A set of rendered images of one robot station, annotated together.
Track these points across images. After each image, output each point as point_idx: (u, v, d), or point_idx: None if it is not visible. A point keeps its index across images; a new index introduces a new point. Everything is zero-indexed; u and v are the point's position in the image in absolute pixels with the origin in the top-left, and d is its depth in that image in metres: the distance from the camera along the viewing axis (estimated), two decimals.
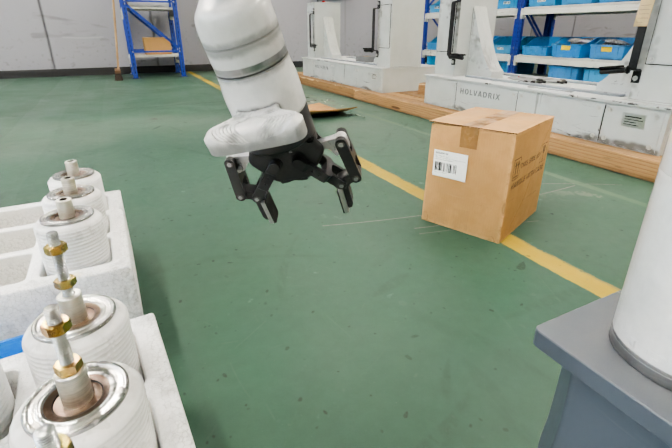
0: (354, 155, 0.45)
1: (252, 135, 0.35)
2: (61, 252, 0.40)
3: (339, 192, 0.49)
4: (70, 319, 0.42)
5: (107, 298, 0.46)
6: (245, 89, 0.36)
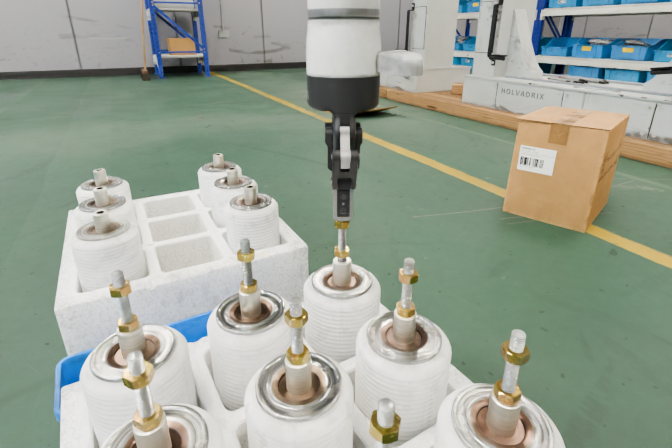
0: None
1: None
2: (348, 226, 0.48)
3: (341, 196, 0.48)
4: (344, 281, 0.50)
5: (356, 266, 0.54)
6: (379, 30, 0.41)
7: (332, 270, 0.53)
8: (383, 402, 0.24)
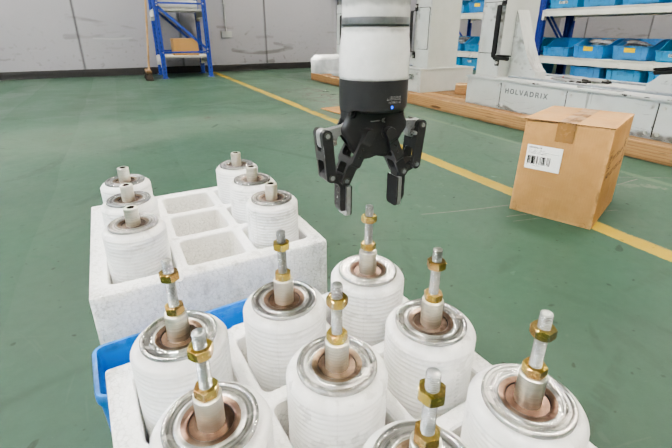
0: (319, 157, 0.45)
1: None
2: (372, 216, 0.52)
3: (347, 193, 0.48)
4: (369, 270, 0.53)
5: (382, 257, 0.57)
6: None
7: (359, 260, 0.56)
8: (431, 370, 0.26)
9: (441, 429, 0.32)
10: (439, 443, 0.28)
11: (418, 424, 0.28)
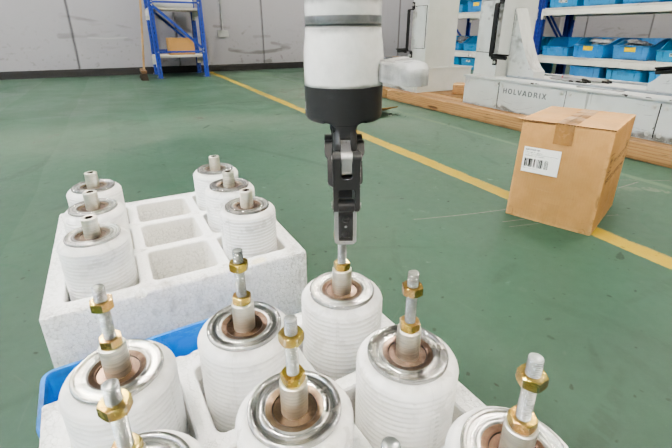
0: None
1: None
2: None
3: (341, 196, 0.48)
4: (343, 290, 0.48)
5: (359, 274, 0.51)
6: (381, 37, 0.38)
7: None
8: (387, 442, 0.21)
9: None
10: None
11: None
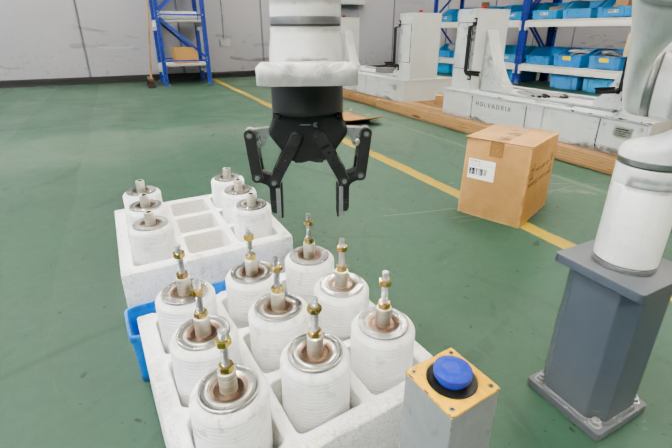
0: (367, 153, 0.47)
1: (310, 68, 0.36)
2: (303, 222, 0.79)
3: (336, 194, 0.48)
4: None
5: (292, 257, 0.79)
6: (303, 37, 0.38)
7: (307, 260, 0.79)
8: (315, 297, 0.53)
9: (337, 359, 0.55)
10: (308, 335, 0.55)
11: (319, 328, 0.55)
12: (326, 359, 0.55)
